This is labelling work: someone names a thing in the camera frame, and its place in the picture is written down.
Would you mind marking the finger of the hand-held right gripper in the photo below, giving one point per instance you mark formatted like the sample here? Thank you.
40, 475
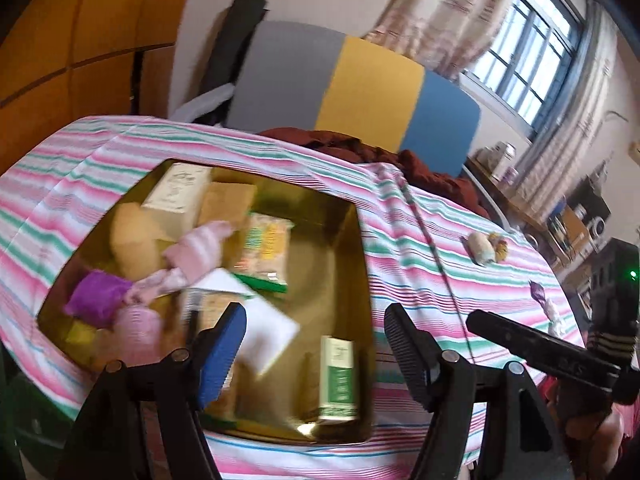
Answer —
540, 347

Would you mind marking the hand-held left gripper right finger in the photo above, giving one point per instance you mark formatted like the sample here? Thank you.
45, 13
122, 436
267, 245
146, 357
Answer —
410, 355

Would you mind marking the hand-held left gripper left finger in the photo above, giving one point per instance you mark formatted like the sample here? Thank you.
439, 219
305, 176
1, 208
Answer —
222, 355

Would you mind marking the mauve pink sock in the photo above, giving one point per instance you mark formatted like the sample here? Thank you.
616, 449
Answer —
137, 327

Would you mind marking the gold metal tin box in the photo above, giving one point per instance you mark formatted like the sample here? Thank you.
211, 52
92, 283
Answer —
320, 270

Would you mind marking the person's right forearm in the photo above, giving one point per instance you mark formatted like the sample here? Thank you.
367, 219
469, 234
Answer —
600, 435

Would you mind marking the purple white sock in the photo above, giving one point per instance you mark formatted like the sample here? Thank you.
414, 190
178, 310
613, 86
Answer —
547, 305

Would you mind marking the black pen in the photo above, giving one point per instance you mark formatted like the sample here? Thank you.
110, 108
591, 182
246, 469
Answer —
192, 320

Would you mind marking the white paper packet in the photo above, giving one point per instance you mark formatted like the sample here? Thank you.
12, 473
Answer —
265, 325

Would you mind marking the green white carton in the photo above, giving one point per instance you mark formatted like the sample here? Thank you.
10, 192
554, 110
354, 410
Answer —
340, 380

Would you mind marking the pink patterned sock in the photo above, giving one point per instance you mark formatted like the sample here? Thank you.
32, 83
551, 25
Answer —
152, 285

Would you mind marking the yellow patterned rolled sock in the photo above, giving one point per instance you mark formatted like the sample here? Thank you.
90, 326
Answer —
501, 247

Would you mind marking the pink white striped sock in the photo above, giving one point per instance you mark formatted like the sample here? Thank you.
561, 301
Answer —
197, 247

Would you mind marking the cluttered wooden desk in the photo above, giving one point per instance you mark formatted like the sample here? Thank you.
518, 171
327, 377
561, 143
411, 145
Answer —
530, 210

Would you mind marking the pink green striped bed sheet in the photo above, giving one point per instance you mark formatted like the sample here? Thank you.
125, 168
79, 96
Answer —
425, 240

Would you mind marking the yellow green snack packet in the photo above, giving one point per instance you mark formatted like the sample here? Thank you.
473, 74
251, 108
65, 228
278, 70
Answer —
262, 245

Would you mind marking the pale yellow box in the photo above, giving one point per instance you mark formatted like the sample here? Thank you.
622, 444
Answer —
132, 240

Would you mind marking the brown cardboard box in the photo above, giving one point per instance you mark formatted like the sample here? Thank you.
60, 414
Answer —
225, 202

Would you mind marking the white jar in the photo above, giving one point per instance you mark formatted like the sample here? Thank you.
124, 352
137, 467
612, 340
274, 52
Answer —
503, 160

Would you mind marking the cream box with drawing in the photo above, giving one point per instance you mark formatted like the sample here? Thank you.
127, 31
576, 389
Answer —
175, 190

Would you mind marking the grey patterned curtain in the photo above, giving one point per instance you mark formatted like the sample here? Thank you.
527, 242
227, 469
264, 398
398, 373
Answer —
590, 110

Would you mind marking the dark red cloth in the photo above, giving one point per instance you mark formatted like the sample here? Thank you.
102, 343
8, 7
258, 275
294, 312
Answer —
425, 170

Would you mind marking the blue framed window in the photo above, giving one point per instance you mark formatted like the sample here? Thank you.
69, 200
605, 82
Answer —
525, 50

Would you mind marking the grey yellow blue chair back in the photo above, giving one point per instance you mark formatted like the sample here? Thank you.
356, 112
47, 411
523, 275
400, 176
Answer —
370, 85

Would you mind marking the black rolled mat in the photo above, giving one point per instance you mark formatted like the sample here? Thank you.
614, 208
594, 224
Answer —
235, 40

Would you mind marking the floral beige curtain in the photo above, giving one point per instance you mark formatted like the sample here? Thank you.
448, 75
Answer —
450, 10

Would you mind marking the wooden wardrobe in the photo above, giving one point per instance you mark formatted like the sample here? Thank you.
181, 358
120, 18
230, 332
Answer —
75, 35

